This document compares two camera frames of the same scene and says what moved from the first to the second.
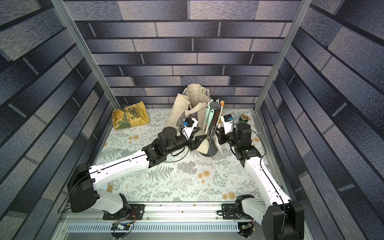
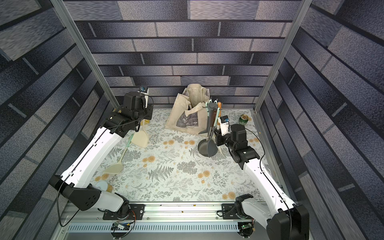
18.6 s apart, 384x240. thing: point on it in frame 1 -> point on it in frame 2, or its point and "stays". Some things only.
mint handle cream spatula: x=204 y=148 -> x=140 y=138
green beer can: x=243 y=118 stays
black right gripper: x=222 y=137 stays
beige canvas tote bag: x=191 y=103 stays
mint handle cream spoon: x=206 y=116 -> x=117 y=168
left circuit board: x=120 y=226 stays
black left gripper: x=196 y=143 -> x=150 y=111
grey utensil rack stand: x=213 y=146 -> x=211 y=106
